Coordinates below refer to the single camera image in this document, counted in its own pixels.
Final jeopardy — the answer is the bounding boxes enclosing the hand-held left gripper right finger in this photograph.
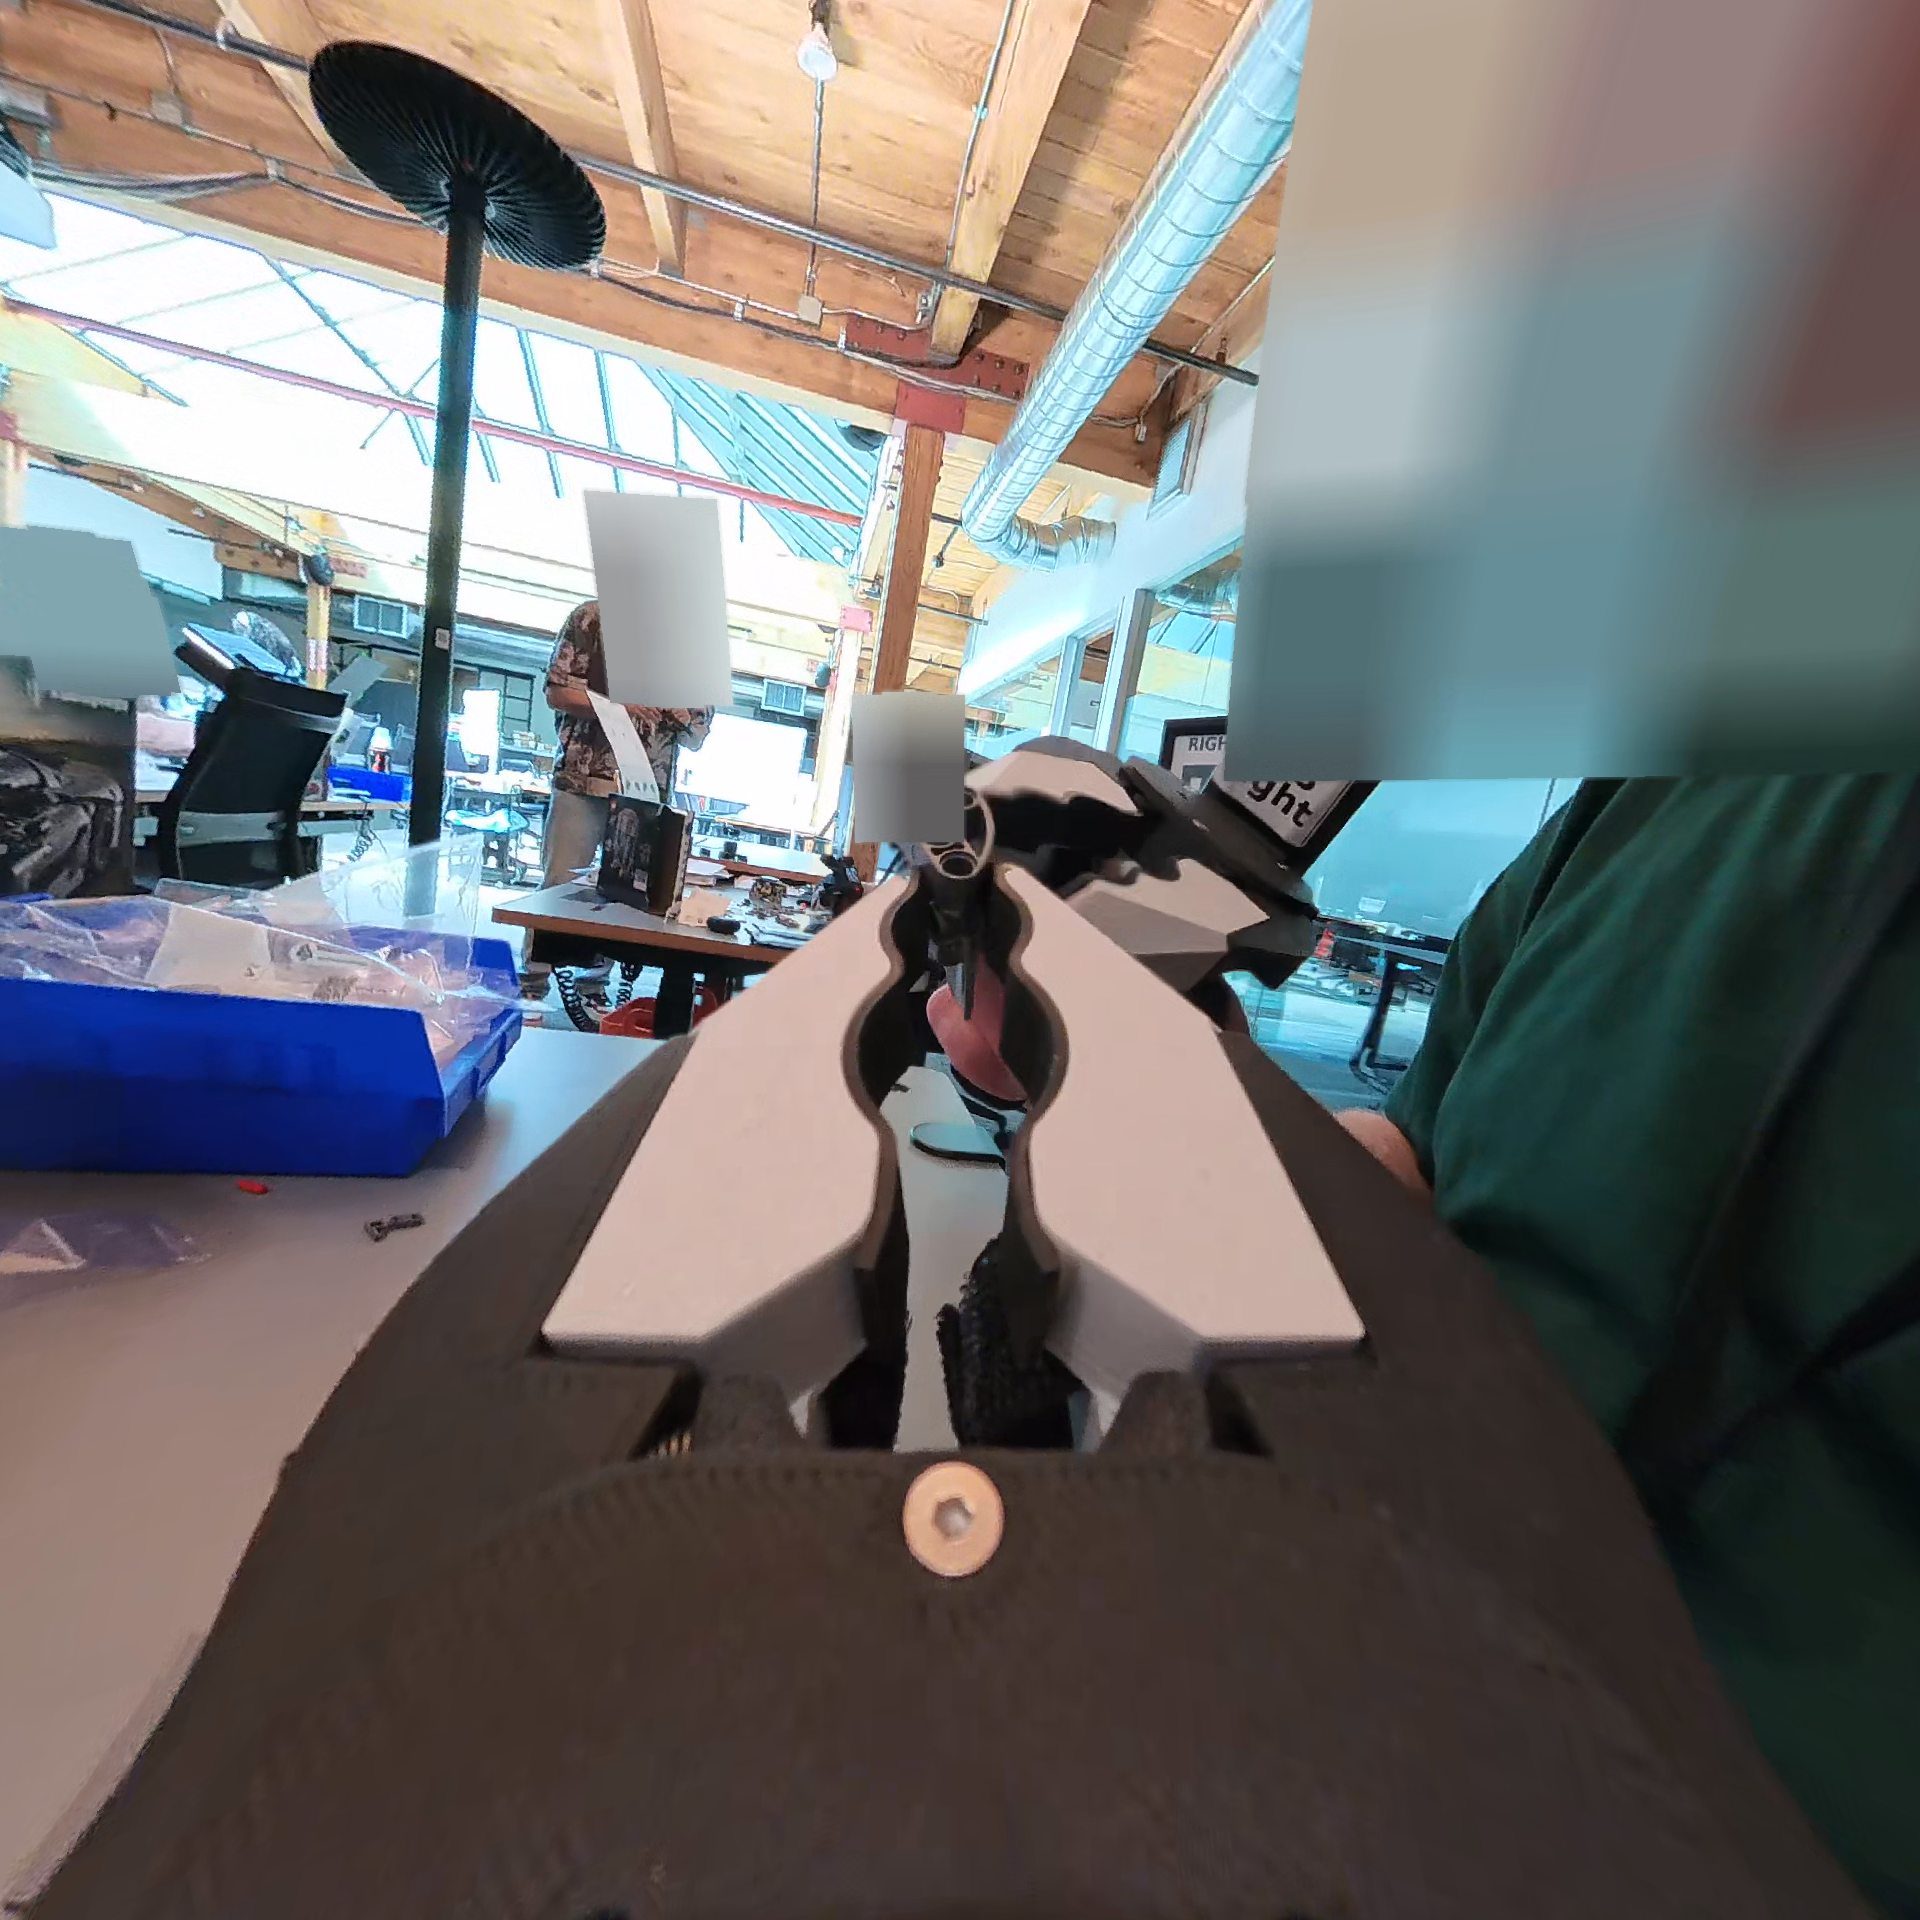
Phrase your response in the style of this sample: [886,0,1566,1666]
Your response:
[992,873,1367,1450]

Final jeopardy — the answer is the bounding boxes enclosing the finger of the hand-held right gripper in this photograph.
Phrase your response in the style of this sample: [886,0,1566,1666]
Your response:
[967,739,1142,845]
[1036,862,1277,1037]

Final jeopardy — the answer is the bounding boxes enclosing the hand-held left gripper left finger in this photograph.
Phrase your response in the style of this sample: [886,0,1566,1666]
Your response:
[540,877,922,1450]

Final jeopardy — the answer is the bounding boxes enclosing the black lego technic piece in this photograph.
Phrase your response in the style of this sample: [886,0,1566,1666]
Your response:
[918,840,999,1037]

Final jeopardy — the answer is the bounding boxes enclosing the person's right forearm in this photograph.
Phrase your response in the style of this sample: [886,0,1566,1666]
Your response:
[1334,1106,1434,1200]

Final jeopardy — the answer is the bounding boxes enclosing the lego set box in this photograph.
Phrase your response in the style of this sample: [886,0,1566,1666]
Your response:
[0,698,140,904]

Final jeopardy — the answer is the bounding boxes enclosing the person's right hand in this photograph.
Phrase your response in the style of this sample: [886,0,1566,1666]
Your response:
[928,982,1040,1106]

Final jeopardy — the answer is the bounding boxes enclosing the wooden background desk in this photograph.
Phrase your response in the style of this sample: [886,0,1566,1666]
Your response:
[491,877,840,1037]

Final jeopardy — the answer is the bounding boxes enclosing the dark cardboard box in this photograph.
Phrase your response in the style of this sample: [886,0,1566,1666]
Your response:
[597,795,695,916]

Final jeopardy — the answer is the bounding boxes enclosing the person's green shirt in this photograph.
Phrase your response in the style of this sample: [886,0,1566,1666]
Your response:
[1388,777,1920,1920]

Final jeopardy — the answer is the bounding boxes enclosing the clear plastic bags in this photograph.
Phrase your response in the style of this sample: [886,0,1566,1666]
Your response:
[0,833,518,1051]

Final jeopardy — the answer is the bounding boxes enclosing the blue plastic bin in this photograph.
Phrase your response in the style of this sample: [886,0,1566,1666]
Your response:
[0,897,523,1180]

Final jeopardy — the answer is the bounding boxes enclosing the black office chair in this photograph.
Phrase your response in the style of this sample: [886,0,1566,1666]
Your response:
[157,627,349,888]

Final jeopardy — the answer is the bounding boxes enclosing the clear plastic bag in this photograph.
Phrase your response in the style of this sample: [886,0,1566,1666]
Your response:
[0,1206,212,1307]

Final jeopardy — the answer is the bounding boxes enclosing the black floor lamp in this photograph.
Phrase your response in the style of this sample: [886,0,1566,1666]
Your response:
[307,40,608,849]

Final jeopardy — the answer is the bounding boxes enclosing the silver ventilation duct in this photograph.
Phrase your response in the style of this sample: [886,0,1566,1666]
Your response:
[959,0,1307,564]

